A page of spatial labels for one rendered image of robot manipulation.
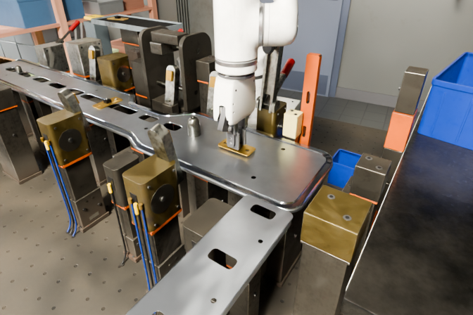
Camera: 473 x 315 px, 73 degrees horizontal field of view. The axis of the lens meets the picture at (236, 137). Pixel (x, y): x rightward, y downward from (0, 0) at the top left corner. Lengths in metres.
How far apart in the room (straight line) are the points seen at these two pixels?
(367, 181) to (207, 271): 0.30
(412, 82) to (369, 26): 2.88
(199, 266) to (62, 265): 0.55
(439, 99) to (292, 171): 0.35
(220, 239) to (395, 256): 0.25
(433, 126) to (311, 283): 0.45
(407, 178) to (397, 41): 2.95
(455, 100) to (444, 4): 2.74
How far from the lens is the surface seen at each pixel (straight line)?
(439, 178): 0.71
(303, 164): 0.70
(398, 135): 0.73
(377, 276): 0.49
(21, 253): 1.07
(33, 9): 3.33
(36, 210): 1.19
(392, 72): 3.64
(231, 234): 0.54
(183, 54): 0.95
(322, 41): 3.61
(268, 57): 0.79
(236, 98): 0.64
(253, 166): 0.68
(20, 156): 1.31
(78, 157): 0.93
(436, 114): 0.83
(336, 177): 1.15
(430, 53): 3.59
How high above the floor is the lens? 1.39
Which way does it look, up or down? 30 degrees down
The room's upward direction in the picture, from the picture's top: straight up
